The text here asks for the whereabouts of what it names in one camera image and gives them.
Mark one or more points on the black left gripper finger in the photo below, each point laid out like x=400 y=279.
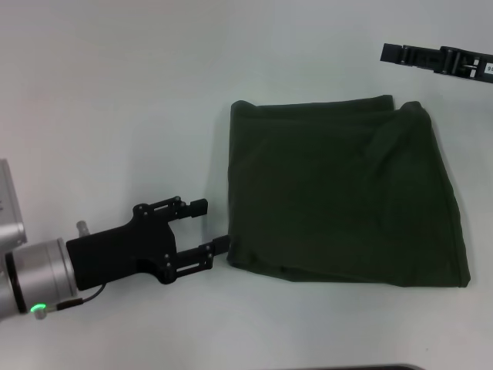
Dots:
x=181 y=208
x=200 y=256

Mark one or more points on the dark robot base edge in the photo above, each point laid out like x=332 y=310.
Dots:
x=377 y=367

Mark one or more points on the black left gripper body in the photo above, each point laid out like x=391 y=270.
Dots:
x=119 y=250

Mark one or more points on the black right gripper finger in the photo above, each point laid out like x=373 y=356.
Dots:
x=408 y=56

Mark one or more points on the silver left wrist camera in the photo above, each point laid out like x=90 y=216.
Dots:
x=9 y=204

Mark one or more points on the dark green T-shirt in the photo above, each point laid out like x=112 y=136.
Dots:
x=339 y=192

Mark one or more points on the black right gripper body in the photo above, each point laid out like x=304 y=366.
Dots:
x=468 y=63

